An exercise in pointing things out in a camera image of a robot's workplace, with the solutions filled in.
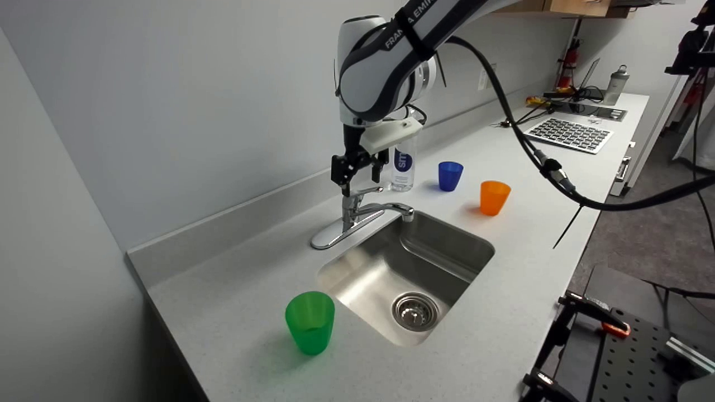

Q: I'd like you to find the chrome faucet spout and base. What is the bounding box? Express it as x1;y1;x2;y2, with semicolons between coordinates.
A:
305;199;418;252

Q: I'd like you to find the black clamp orange handle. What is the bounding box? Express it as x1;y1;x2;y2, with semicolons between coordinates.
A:
555;289;634;341

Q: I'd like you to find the stainless steel sink basin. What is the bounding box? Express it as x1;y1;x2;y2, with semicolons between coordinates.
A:
316;211;497;351

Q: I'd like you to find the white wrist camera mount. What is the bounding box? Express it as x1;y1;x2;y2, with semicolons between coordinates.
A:
359;112;424;153

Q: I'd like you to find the dark flat tray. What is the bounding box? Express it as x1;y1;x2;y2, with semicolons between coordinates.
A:
544;99;628;122

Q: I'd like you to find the orange plastic cup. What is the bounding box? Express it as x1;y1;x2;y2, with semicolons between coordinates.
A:
477;179;514;218

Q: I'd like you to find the black cable loop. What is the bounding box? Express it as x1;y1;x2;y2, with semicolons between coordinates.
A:
641;277;715;331

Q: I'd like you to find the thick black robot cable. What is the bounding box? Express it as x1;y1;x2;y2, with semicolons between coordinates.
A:
445;34;715;215

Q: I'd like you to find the thin black hanging cable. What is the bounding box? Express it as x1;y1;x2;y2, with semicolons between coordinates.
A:
685;73;715;255

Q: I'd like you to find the silver spray bottle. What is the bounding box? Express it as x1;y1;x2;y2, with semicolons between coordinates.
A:
601;62;631;108

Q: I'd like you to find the blue plastic cup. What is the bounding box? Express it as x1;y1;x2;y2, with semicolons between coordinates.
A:
435;158;466;194

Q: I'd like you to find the black camera on tripod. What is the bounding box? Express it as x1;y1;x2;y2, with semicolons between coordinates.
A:
664;0;715;78

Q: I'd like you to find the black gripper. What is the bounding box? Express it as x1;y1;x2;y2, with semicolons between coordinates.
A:
329;122;393;199

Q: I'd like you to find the chrome faucet handle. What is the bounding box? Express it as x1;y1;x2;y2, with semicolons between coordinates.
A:
339;185;396;216

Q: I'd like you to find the metal sink drain strainer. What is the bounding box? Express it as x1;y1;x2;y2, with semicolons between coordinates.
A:
389;290;441;336

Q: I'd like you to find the green plastic cup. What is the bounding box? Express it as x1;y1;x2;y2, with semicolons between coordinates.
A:
284;290;336;358

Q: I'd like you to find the silver keyboard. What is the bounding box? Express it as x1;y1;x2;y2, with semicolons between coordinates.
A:
524;115;615;156

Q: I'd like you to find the black perforated breadboard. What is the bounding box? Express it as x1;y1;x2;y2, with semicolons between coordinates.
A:
584;318;699;402

